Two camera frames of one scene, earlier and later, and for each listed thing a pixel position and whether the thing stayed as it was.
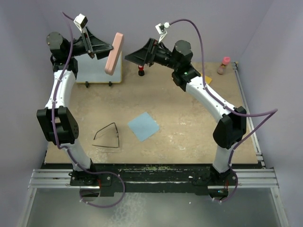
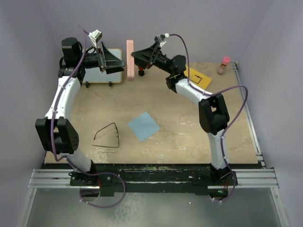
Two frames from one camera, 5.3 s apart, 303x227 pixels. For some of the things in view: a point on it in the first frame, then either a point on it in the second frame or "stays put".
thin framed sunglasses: (103, 127) stays put
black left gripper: (92, 45) to (105, 59)
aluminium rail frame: (53, 178) stays put
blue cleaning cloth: (144, 126) stays put
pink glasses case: (112, 58) to (130, 59)
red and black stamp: (141, 71) stays put
